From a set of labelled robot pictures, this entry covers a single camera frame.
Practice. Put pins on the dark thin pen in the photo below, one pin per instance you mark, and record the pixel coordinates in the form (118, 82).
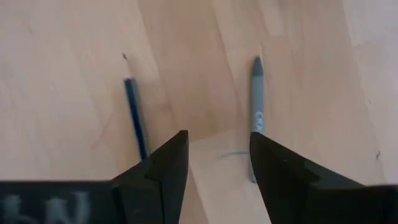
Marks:
(135, 115)

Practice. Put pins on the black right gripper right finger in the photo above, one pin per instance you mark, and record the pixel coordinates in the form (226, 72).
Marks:
(304, 193)

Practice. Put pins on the grey crayon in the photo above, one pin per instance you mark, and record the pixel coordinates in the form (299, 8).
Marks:
(257, 93)

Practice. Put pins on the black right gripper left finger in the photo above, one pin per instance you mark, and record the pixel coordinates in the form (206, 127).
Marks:
(155, 186)

